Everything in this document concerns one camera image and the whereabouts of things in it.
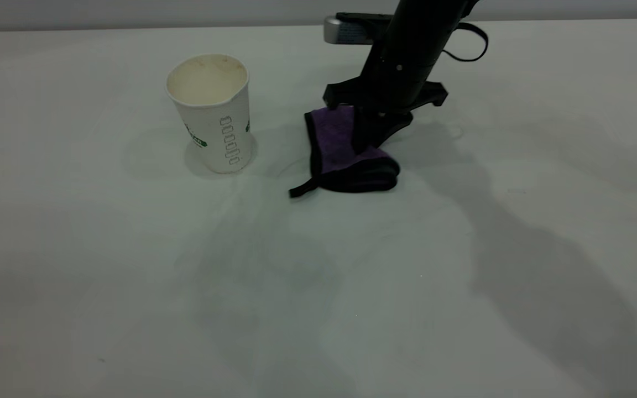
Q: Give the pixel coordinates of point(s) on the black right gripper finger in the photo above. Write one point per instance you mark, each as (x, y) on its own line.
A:
(367, 130)
(396, 121)

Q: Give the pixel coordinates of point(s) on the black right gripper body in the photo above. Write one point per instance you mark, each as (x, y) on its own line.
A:
(407, 72)

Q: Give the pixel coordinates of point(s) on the purple cloth with black trim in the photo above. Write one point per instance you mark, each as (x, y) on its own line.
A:
(335, 143)

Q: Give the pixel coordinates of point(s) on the white paper coffee cup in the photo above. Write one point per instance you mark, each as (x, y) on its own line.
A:
(213, 132)

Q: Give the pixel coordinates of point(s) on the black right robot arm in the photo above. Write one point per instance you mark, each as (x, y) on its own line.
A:
(440, 4)

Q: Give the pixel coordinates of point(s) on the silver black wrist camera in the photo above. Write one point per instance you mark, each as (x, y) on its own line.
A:
(351, 30)

